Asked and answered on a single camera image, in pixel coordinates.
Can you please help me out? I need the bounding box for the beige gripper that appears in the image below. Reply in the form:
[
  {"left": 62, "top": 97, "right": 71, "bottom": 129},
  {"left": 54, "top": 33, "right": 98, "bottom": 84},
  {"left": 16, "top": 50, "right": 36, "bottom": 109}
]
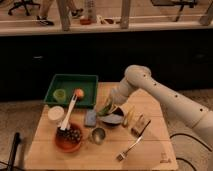
[{"left": 109, "top": 88, "right": 127, "bottom": 105}]

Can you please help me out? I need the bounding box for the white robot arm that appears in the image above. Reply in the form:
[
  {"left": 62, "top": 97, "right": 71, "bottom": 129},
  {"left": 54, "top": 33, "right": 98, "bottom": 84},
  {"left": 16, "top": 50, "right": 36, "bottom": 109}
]
[{"left": 109, "top": 65, "right": 213, "bottom": 147}]

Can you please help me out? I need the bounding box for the small metal cup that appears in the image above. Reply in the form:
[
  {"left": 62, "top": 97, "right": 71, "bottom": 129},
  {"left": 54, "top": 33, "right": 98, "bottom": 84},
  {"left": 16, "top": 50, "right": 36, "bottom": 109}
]
[{"left": 92, "top": 127, "right": 106, "bottom": 144}]

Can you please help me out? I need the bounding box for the green plastic cup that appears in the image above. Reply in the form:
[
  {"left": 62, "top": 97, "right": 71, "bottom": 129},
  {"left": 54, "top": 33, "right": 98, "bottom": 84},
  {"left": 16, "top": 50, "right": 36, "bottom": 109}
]
[{"left": 53, "top": 89, "right": 66, "bottom": 103}]

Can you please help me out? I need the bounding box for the dark brown bowl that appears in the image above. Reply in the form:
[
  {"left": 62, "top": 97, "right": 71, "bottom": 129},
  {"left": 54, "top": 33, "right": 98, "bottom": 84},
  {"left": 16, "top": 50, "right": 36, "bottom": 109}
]
[{"left": 102, "top": 108, "right": 124, "bottom": 126}]

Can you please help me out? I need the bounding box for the grey cloth piece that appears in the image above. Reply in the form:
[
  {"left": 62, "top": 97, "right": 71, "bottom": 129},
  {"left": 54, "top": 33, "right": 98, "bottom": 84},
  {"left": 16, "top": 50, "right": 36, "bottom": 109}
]
[{"left": 100, "top": 114, "right": 124, "bottom": 124}]

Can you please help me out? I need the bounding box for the yellow banana piece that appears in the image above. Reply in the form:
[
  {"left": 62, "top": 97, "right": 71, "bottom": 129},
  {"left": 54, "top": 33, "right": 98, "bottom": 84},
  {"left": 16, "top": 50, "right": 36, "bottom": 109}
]
[{"left": 122, "top": 107, "right": 134, "bottom": 127}]

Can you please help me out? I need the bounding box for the blue-grey sponge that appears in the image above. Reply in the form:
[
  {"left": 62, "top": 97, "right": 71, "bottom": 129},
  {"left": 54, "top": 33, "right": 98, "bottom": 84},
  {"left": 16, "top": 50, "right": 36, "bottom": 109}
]
[{"left": 84, "top": 110, "right": 96, "bottom": 127}]

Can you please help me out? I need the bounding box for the wooden block brush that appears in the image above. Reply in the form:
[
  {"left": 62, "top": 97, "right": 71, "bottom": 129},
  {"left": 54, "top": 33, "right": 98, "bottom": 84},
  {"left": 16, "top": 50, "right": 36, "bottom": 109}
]
[{"left": 131, "top": 115, "right": 151, "bottom": 137}]

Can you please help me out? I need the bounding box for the orange peach fruit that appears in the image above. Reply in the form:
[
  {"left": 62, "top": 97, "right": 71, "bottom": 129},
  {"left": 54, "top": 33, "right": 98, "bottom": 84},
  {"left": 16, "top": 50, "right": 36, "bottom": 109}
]
[{"left": 74, "top": 88, "right": 84, "bottom": 99}]

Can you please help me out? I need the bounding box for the green plastic tray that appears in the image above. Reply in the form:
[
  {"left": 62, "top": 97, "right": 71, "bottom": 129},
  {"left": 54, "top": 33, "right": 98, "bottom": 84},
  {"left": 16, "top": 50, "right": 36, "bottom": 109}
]
[{"left": 44, "top": 74, "right": 98, "bottom": 108}]

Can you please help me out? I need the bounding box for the metal fork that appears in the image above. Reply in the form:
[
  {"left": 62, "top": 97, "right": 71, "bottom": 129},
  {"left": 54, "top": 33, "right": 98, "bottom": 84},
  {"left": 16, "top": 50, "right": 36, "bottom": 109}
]
[{"left": 116, "top": 121, "right": 151, "bottom": 162}]

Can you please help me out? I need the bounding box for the white round lid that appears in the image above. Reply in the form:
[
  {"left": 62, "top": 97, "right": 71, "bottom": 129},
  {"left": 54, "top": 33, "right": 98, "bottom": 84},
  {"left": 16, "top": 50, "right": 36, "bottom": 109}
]
[{"left": 48, "top": 106, "right": 64, "bottom": 121}]

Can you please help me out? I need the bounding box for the orange bowl with beans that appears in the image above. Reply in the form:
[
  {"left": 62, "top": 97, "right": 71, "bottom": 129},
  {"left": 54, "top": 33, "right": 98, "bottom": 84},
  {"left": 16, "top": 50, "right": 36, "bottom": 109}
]
[{"left": 54, "top": 123, "right": 83, "bottom": 153}]

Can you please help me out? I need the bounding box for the red bowl on shelf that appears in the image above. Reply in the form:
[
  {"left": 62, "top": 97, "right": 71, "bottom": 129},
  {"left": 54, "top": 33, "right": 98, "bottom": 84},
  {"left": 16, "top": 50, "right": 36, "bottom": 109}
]
[{"left": 80, "top": 18, "right": 92, "bottom": 25}]

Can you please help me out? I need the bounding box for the black stand left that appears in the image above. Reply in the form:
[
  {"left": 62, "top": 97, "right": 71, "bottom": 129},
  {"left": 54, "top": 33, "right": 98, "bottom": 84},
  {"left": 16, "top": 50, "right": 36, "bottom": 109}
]
[{"left": 6, "top": 132, "right": 21, "bottom": 171}]

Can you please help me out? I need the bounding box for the black office chair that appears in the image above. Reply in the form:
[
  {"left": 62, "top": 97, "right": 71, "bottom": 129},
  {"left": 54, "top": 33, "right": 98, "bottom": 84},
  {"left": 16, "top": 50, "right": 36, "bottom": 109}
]
[{"left": 8, "top": 0, "right": 41, "bottom": 16}]

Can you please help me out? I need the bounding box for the black cable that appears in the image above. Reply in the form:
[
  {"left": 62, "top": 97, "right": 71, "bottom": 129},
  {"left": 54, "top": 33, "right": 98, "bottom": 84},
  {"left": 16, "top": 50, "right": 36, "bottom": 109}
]
[{"left": 169, "top": 132, "right": 213, "bottom": 171}]

